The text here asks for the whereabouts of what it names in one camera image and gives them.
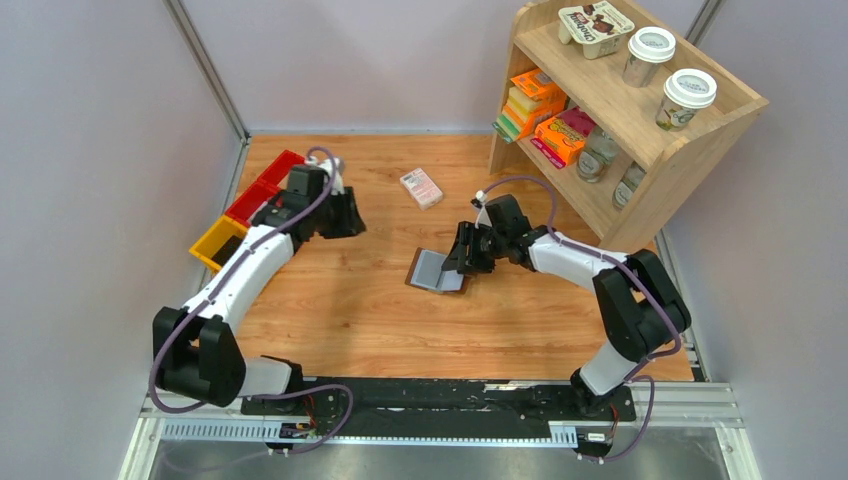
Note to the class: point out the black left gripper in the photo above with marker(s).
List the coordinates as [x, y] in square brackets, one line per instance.
[350, 223]

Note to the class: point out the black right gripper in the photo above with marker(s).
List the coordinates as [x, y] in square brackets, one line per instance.
[467, 234]

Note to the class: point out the brown leather card holder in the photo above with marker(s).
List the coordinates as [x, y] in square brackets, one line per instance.
[426, 273]

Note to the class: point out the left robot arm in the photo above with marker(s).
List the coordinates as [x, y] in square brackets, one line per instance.
[196, 353]

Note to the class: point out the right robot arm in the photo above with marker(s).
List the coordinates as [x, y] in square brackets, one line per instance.
[640, 307]

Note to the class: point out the playing card box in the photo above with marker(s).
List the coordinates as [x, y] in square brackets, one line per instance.
[421, 187]

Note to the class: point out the far red plastic bin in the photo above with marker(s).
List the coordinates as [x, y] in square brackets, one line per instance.
[279, 168]

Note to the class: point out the red plastic bin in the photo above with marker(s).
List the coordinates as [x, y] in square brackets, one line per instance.
[279, 168]
[250, 201]

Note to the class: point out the near red plastic bin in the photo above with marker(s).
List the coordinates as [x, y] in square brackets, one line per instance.
[250, 201]

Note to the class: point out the yellow plastic bin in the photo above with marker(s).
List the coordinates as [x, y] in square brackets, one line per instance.
[217, 245]

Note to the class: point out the orange snack box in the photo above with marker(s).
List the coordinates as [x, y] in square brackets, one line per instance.
[561, 138]

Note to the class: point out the left glass jar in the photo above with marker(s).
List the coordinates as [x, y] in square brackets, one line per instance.
[599, 152]

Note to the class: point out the glass jar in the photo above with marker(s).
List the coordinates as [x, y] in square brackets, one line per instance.
[627, 185]
[599, 152]

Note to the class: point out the stacked sponge pack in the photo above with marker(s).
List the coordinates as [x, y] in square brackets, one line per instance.
[532, 98]

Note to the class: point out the right glass jar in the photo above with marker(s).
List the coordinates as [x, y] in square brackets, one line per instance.
[627, 185]

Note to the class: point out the wooden shelf unit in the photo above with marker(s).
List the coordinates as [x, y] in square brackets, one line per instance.
[676, 162]

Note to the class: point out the chocolate pudding pack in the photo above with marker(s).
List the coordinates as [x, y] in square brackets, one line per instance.
[598, 29]

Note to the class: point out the near paper coffee cup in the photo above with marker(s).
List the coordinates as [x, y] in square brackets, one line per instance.
[686, 92]

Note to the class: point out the paper coffee cup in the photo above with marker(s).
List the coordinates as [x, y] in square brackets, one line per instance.
[649, 48]
[686, 92]

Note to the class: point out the far paper coffee cup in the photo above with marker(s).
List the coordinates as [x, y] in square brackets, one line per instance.
[649, 48]

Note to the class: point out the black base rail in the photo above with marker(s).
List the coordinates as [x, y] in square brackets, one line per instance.
[441, 408]

